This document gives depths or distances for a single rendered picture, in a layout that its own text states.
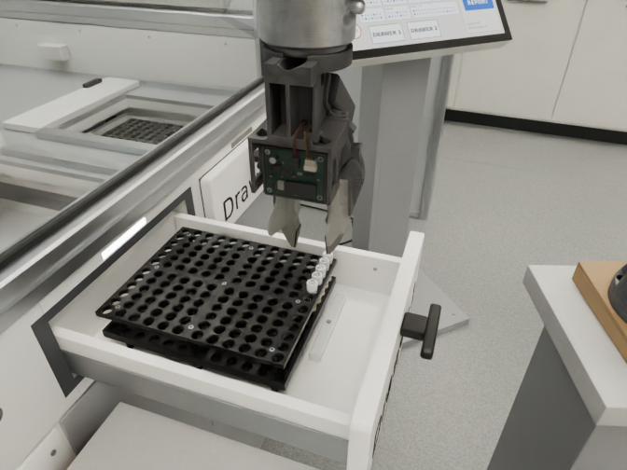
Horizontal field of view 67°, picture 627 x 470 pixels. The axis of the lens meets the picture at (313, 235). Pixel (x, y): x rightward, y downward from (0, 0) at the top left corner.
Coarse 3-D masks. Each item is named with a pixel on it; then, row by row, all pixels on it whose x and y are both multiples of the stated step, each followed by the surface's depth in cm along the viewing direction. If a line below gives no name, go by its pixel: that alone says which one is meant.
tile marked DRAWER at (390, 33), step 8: (384, 24) 116; (392, 24) 117; (400, 24) 118; (376, 32) 115; (384, 32) 116; (392, 32) 116; (400, 32) 117; (376, 40) 115; (384, 40) 115; (392, 40) 116; (400, 40) 117
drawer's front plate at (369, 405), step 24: (408, 240) 58; (408, 264) 54; (408, 288) 50; (384, 312) 47; (384, 336) 45; (384, 360) 42; (384, 384) 42; (360, 408) 38; (384, 408) 49; (360, 432) 37; (360, 456) 39
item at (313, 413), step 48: (144, 240) 63; (96, 288) 56; (336, 288) 64; (384, 288) 62; (96, 336) 57; (336, 336) 57; (144, 384) 48; (192, 384) 46; (240, 384) 44; (288, 384) 51; (336, 384) 51; (288, 432) 44; (336, 432) 42
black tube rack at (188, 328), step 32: (192, 256) 65; (224, 256) 59; (256, 256) 59; (288, 256) 59; (320, 256) 59; (160, 288) 54; (192, 288) 55; (224, 288) 54; (256, 288) 54; (288, 288) 54; (128, 320) 50; (160, 320) 50; (192, 320) 50; (224, 320) 51; (256, 320) 50; (160, 352) 51; (192, 352) 50; (224, 352) 50; (256, 352) 47
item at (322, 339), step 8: (336, 296) 61; (344, 296) 61; (336, 304) 60; (328, 312) 59; (336, 312) 59; (328, 320) 57; (336, 320) 58; (320, 328) 56; (328, 328) 56; (320, 336) 55; (328, 336) 56; (320, 344) 54; (312, 352) 53; (320, 352) 53; (312, 360) 54; (320, 360) 53
